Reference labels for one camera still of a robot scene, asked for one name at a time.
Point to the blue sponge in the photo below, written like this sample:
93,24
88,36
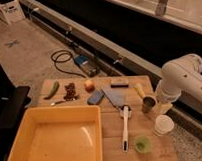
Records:
95,97

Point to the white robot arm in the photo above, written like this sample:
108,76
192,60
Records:
179,75

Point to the small black rectangular block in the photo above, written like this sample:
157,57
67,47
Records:
119,84

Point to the red yellow apple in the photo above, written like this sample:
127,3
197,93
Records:
89,85

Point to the blue grey power device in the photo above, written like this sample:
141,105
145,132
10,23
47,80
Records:
86,65

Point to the dark red grape bunch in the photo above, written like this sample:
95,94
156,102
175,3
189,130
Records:
71,94

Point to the yellow banana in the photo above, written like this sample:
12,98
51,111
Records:
139,89

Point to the green chili pepper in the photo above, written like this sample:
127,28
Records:
53,91

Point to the small metal spoon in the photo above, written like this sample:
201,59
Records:
61,101

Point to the white paper cup stack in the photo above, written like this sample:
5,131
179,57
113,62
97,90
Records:
163,125

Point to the green plastic cup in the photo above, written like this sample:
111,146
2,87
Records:
143,144

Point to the yellow plastic bin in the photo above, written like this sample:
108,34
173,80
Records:
63,133

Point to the black chair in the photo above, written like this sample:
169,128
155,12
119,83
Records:
12,107

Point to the white cardboard box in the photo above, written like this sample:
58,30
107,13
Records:
11,12

